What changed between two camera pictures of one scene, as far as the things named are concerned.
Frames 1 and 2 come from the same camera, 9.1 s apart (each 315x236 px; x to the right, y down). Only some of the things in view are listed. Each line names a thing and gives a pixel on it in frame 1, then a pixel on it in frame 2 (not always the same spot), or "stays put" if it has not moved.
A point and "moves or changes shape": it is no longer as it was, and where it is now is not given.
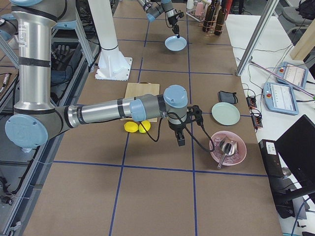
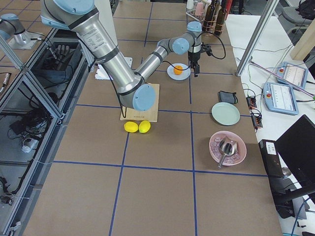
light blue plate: (173, 44) moves or changes shape
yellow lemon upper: (146, 125) stays put
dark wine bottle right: (221, 18) stays put
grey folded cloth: (228, 97) stays put
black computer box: (271, 159) stays put
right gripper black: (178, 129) → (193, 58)
